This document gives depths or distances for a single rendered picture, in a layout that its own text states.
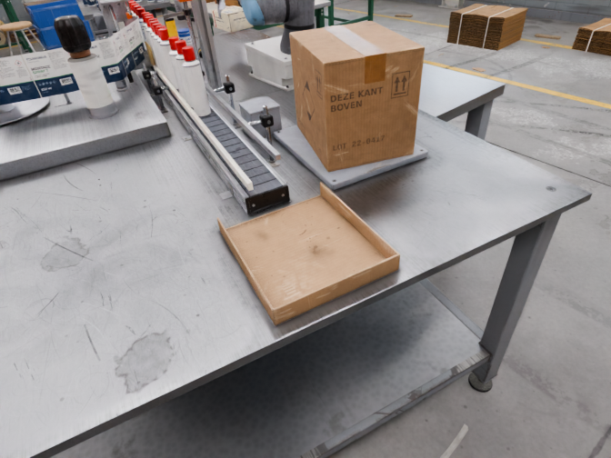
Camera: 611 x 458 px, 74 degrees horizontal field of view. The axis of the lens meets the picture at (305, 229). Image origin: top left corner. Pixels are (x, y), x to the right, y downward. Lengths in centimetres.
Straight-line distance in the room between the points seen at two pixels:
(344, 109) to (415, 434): 107
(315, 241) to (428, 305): 79
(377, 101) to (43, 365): 84
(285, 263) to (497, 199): 51
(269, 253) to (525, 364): 120
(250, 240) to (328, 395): 63
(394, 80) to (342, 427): 94
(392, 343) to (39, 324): 102
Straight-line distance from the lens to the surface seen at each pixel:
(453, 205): 98
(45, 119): 167
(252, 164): 105
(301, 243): 85
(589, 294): 214
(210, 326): 74
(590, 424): 174
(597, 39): 532
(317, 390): 134
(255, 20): 161
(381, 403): 132
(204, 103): 136
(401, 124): 107
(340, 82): 96
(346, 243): 84
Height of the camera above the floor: 139
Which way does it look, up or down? 39 degrees down
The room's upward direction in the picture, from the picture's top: 5 degrees counter-clockwise
